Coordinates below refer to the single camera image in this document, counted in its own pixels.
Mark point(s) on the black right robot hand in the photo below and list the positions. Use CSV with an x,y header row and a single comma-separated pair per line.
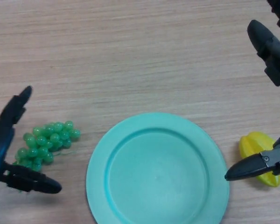
x,y
274,58

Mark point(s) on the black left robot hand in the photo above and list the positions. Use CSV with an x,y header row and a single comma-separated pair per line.
x,y
2,140

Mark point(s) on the green round plate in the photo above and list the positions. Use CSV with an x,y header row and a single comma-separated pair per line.
x,y
157,172

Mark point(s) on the yellow starfruit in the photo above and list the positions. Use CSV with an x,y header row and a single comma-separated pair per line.
x,y
253,144

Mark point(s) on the green grape bunch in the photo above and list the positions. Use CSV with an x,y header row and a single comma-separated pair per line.
x,y
45,144

